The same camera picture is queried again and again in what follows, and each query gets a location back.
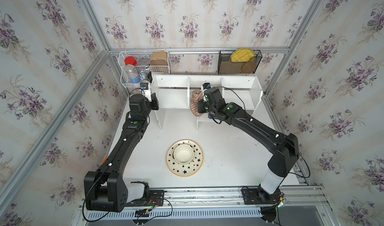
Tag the star patterned plate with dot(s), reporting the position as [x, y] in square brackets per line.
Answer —
[185, 170]

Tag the cream ceramic bowl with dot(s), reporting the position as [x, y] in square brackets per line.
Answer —
[183, 154]

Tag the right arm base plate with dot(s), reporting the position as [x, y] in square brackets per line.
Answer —
[257, 196]

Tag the yellow woven fan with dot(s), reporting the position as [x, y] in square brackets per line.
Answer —
[243, 55]

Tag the white wooden bookshelf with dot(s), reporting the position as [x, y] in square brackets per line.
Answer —
[176, 91]

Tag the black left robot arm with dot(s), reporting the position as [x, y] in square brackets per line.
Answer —
[105, 189]

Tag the orange striped cloth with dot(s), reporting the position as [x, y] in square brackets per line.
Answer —
[197, 95]

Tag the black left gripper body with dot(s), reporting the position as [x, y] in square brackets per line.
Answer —
[155, 106]

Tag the red lidded jar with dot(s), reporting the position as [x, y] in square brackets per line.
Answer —
[130, 61]

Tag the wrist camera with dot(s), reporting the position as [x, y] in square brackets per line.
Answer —
[145, 87]
[206, 86]

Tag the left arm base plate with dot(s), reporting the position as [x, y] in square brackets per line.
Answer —
[155, 198]

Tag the aluminium mounting rail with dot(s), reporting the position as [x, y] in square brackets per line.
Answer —
[226, 197]

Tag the round woven coaster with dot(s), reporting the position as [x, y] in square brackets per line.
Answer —
[249, 68]

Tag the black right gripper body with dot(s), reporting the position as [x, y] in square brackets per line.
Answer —
[201, 107]

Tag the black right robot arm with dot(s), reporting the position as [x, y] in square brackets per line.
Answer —
[284, 148]

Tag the black mesh basket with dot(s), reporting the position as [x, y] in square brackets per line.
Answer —
[226, 66]

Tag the clear plastic bottle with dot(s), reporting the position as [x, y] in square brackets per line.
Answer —
[132, 74]

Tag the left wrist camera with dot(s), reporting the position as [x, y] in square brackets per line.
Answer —
[145, 87]

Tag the brown cardboard box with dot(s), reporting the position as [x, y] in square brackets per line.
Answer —
[159, 58]

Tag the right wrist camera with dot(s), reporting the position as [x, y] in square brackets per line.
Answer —
[206, 86]

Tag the white wire basket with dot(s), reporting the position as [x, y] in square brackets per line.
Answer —
[143, 66]

